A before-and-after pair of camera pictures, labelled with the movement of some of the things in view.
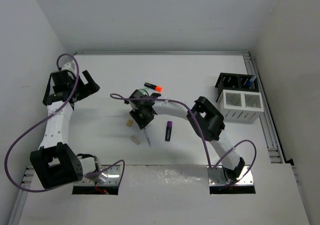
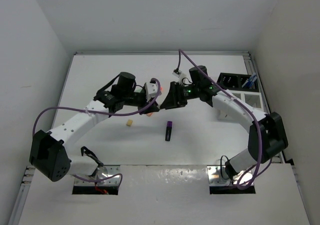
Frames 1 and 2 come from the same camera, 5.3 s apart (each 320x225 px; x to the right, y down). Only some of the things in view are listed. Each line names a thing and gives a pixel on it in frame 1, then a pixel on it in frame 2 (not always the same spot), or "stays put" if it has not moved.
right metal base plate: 217,176 stays put
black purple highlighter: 169,127 stays put
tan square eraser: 129,122 stays put
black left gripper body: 82,90 to 137,99
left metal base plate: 110,177 stays put
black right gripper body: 143,118 to 187,92
